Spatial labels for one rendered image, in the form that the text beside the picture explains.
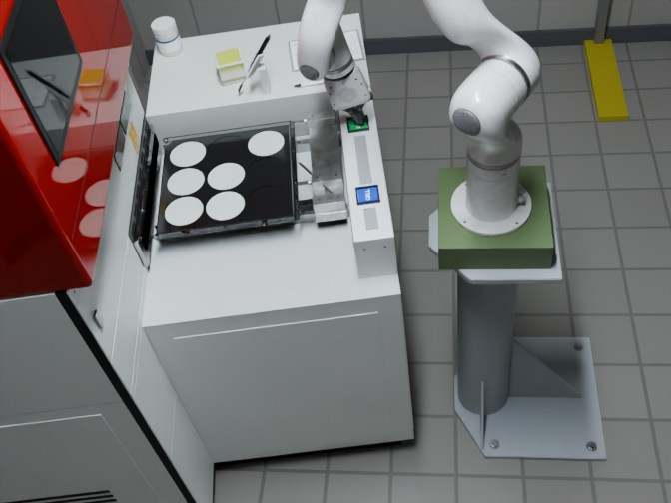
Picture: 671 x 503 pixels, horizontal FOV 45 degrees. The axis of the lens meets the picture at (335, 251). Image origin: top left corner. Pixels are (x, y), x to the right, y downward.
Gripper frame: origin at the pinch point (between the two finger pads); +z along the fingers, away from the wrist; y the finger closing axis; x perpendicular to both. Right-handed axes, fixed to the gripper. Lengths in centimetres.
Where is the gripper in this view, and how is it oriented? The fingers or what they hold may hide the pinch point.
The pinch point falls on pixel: (357, 115)
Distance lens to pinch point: 209.4
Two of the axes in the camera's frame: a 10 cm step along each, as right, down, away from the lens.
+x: -0.7, -7.6, 6.5
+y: 9.4, -2.6, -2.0
